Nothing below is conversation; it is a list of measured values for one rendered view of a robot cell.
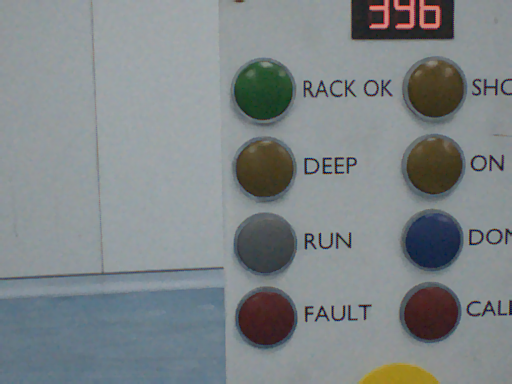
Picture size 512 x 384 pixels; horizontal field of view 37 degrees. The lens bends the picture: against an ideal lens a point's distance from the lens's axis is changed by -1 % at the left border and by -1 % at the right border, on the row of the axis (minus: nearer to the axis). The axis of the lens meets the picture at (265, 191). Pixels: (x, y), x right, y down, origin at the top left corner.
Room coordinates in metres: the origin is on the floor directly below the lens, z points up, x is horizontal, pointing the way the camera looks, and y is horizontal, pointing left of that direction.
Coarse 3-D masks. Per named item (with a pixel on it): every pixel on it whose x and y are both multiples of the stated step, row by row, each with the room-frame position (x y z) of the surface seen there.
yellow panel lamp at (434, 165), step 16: (416, 144) 0.36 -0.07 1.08; (432, 144) 0.36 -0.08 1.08; (448, 144) 0.36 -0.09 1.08; (416, 160) 0.36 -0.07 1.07; (432, 160) 0.36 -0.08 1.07; (448, 160) 0.36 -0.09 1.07; (416, 176) 0.36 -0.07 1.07; (432, 176) 0.36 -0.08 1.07; (448, 176) 0.36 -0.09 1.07; (432, 192) 0.36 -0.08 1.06
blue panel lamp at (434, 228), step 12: (432, 216) 0.36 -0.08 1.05; (444, 216) 0.36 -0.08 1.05; (420, 228) 0.36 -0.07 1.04; (432, 228) 0.36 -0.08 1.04; (444, 228) 0.36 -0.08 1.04; (456, 228) 0.36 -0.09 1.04; (408, 240) 0.36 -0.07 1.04; (420, 240) 0.36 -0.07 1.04; (432, 240) 0.36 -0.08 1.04; (444, 240) 0.36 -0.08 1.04; (456, 240) 0.36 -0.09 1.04; (408, 252) 0.36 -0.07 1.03; (420, 252) 0.36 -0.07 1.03; (432, 252) 0.36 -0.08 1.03; (444, 252) 0.36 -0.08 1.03; (456, 252) 0.36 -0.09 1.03; (420, 264) 0.36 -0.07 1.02; (432, 264) 0.36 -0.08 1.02; (444, 264) 0.36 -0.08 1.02
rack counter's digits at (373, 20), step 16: (368, 0) 0.36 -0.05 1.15; (384, 0) 0.36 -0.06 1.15; (400, 0) 0.36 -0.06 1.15; (416, 0) 0.36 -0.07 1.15; (432, 0) 0.36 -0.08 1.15; (368, 16) 0.36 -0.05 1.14; (384, 16) 0.36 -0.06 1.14; (400, 16) 0.36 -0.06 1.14; (416, 16) 0.36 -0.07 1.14; (432, 16) 0.36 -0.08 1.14
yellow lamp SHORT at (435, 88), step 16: (432, 64) 0.36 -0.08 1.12; (448, 64) 0.36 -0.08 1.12; (416, 80) 0.36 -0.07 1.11; (432, 80) 0.36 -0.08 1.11; (448, 80) 0.36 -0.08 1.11; (416, 96) 0.36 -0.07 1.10; (432, 96) 0.36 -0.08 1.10; (448, 96) 0.36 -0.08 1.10; (432, 112) 0.36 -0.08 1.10; (448, 112) 0.36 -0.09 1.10
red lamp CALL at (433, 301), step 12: (432, 288) 0.36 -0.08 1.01; (408, 300) 0.36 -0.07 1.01; (420, 300) 0.36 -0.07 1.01; (432, 300) 0.36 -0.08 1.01; (444, 300) 0.36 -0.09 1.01; (408, 312) 0.36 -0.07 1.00; (420, 312) 0.36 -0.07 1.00; (432, 312) 0.36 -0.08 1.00; (444, 312) 0.36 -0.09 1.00; (456, 312) 0.36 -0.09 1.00; (408, 324) 0.36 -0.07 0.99; (420, 324) 0.35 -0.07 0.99; (432, 324) 0.36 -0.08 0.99; (444, 324) 0.36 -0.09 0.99; (420, 336) 0.36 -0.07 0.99; (432, 336) 0.36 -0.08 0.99
